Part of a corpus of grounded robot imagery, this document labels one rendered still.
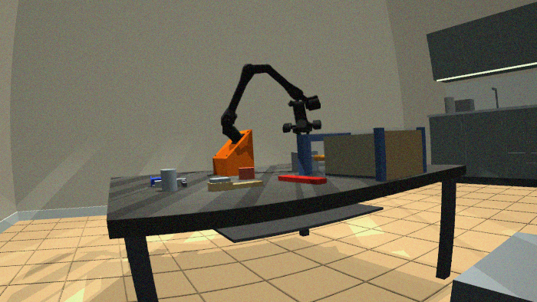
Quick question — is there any grey cylinder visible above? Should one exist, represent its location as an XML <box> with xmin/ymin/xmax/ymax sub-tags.
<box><xmin>160</xmin><ymin>169</ymin><xmax>178</xmax><ymax>192</ymax></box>

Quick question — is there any dark grey flat shelf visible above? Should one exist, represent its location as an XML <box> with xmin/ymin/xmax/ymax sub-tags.
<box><xmin>213</xmin><ymin>203</ymin><xmax>384</xmax><ymax>243</ymax></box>

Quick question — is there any red flat bar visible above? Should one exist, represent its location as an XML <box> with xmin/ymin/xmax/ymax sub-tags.
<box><xmin>278</xmin><ymin>176</ymin><xmax>327</xmax><ymax>185</ymax></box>

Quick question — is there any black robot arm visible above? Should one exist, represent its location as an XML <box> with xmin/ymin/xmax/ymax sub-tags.
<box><xmin>221</xmin><ymin>64</ymin><xmax>321</xmax><ymax>144</ymax></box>

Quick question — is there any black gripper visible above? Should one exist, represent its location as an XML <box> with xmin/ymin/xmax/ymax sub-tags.
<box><xmin>282</xmin><ymin>113</ymin><xmax>321</xmax><ymax>135</ymax></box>

